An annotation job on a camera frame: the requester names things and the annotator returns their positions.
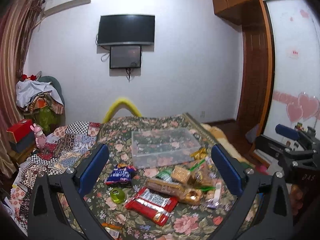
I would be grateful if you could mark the red box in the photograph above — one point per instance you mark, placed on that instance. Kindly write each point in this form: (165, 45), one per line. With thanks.
(19, 130)

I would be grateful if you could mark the clear plastic storage box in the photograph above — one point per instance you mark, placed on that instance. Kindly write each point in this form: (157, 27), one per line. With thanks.
(166, 147)

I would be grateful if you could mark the striped red curtain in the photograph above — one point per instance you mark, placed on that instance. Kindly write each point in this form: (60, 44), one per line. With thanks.
(17, 26)

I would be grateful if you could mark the pile of clothes on chair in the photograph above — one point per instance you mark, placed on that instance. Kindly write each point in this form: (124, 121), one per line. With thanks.
(40, 99)

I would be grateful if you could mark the long brown biscuit pack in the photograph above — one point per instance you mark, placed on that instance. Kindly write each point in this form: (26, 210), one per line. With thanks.
(172, 189)

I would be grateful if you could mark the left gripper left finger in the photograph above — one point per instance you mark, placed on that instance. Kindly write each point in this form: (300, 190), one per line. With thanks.
(47, 220)

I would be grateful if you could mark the green round jelly cup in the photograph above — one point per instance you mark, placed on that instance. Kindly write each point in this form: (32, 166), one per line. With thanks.
(117, 195)

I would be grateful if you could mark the green snack packet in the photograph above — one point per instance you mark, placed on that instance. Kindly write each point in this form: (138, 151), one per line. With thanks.
(165, 175)

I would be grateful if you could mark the orange small snack packet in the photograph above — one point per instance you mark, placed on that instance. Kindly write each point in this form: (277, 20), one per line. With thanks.
(114, 230)

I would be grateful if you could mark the yellow fleece blanket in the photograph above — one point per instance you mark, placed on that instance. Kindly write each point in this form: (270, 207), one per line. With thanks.
(222, 139)

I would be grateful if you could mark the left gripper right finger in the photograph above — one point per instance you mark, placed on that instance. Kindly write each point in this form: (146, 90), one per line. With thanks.
(273, 219)

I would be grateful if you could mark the yellow padded bed rail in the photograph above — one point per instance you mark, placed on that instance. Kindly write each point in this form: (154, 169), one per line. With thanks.
(121, 103)

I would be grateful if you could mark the red white snack pack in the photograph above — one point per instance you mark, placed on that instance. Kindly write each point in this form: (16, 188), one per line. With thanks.
(152, 205)

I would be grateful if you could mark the floral green bedspread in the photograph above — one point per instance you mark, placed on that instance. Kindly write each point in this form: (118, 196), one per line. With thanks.
(185, 221)

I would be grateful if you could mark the pink plush toy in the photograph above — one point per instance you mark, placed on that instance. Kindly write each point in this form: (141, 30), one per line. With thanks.
(40, 137)

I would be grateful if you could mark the orange bread clear bag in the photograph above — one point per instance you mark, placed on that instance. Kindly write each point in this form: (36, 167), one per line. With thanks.
(191, 197)

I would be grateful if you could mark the blue biscuit snack bag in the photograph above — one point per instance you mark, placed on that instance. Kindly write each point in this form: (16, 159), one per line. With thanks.
(121, 174)

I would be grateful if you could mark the white wardrobe with hearts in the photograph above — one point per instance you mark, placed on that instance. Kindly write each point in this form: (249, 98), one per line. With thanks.
(295, 96)

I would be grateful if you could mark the wall mounted black television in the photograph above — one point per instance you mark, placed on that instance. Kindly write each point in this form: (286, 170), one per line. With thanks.
(126, 29)

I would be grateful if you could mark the patchwork quilt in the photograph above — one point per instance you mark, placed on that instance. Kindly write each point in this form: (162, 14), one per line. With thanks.
(47, 159)

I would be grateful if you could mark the brown wooden door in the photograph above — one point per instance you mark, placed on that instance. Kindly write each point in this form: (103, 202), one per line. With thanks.
(257, 79)

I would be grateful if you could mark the small black wall monitor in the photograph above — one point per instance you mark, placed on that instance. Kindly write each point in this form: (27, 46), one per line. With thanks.
(125, 57)

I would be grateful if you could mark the purple white snack bar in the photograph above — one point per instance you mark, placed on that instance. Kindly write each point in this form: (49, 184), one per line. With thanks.
(212, 199)

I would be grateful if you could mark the gold snack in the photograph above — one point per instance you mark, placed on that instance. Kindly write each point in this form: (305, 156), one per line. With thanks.
(200, 154)

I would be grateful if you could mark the dark grey box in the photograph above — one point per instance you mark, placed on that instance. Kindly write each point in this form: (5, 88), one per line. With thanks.
(24, 143)

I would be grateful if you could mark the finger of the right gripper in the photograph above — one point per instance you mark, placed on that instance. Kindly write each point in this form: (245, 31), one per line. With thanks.
(287, 132)

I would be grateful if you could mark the square cracker pack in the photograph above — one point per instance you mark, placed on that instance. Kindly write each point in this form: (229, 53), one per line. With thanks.
(182, 175)

